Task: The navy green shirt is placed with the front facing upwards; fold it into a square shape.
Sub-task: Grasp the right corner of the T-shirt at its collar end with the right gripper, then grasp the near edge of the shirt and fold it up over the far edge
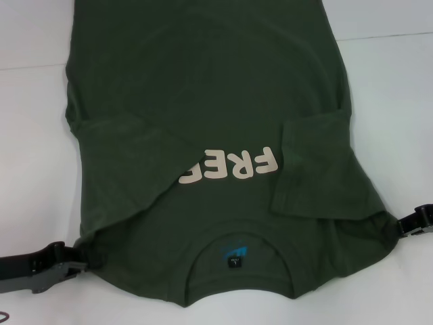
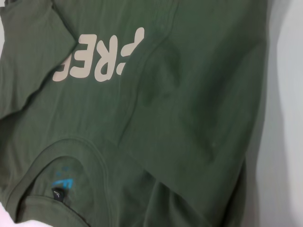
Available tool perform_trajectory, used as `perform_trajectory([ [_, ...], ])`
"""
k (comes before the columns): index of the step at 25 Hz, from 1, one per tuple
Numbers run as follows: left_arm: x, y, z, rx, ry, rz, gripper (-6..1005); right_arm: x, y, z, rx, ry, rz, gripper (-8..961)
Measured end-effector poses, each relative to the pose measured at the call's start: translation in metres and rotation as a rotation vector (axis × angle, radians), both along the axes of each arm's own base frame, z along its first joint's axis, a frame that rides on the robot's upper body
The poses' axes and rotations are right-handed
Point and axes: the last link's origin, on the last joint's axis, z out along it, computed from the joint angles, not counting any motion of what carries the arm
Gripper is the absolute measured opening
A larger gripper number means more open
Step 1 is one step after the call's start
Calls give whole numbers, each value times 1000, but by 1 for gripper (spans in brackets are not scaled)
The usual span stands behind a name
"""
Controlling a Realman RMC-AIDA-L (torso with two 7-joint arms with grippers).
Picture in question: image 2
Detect dark green FREE T-shirt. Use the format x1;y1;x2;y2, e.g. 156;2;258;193
0;0;288;227

